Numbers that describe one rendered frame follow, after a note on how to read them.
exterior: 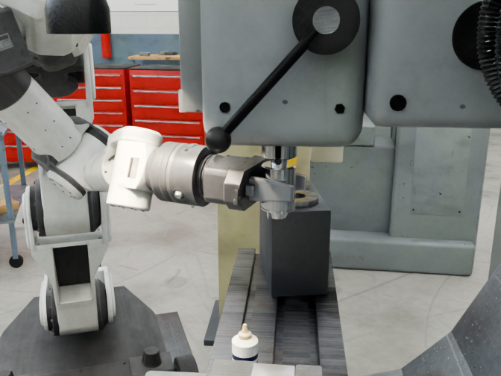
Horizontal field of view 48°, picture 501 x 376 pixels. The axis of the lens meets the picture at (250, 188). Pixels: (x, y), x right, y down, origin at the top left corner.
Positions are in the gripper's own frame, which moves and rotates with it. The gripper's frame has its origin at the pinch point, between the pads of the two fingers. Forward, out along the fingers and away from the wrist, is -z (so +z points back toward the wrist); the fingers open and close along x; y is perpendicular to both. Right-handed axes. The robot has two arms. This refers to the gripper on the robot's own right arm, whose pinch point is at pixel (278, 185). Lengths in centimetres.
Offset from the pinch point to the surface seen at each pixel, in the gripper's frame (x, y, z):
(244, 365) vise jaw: -9.8, 22.4, 0.7
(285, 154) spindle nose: -1.8, -4.9, -1.5
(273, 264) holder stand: 29.5, 26.1, 11.4
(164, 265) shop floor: 204, 125, 147
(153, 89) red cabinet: 387, 45, 267
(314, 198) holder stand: 36.8, 13.5, 5.4
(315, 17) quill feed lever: -11.4, -22.0, -7.7
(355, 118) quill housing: -6.1, -11.0, -11.3
